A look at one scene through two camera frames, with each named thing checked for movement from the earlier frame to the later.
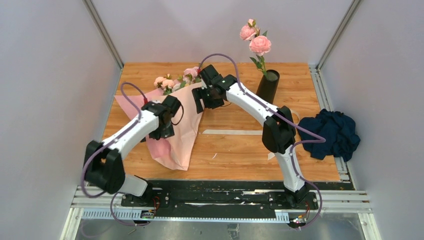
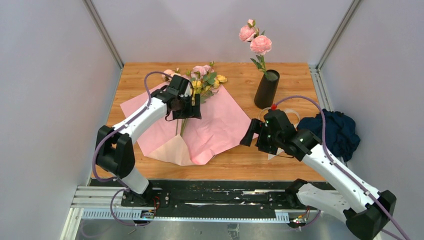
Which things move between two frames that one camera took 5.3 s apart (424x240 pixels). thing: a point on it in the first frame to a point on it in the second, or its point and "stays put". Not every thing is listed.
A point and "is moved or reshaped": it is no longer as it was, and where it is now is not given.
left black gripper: (165, 133) to (193, 111)
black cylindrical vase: (267, 87) stays put
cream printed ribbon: (236, 132) is moved or reshaped
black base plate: (227, 196) stays put
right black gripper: (199, 93) to (257, 126)
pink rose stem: (259, 44) stays put
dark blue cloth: (339, 131) stays put
